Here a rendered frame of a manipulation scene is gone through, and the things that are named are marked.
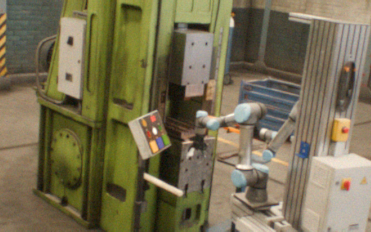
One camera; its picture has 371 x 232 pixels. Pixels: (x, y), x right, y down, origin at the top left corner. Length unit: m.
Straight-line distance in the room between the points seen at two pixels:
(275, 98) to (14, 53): 4.58
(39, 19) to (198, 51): 6.25
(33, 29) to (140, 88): 6.19
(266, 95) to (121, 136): 4.02
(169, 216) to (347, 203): 1.76
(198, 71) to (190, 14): 0.45
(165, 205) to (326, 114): 1.85
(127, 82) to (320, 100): 1.73
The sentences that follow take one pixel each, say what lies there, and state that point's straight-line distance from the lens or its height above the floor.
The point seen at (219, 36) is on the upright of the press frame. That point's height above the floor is 1.72.
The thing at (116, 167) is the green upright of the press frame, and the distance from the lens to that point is 4.91.
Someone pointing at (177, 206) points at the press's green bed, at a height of 0.37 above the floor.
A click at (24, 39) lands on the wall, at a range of 10.43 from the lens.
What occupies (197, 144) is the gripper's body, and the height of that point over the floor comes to 1.07.
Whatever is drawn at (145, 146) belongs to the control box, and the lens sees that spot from 4.06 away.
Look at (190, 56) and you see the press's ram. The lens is 4.50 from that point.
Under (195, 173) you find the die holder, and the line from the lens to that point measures 4.79.
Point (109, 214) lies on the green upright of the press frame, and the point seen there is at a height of 0.17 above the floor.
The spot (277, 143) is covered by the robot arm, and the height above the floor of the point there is 1.12.
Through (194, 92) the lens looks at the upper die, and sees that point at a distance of 4.61.
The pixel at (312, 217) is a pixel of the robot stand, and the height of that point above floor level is 0.88.
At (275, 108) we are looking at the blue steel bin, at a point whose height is 0.43.
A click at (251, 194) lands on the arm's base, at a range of 3.86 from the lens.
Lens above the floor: 2.25
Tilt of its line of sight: 14 degrees down
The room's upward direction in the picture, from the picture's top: 6 degrees clockwise
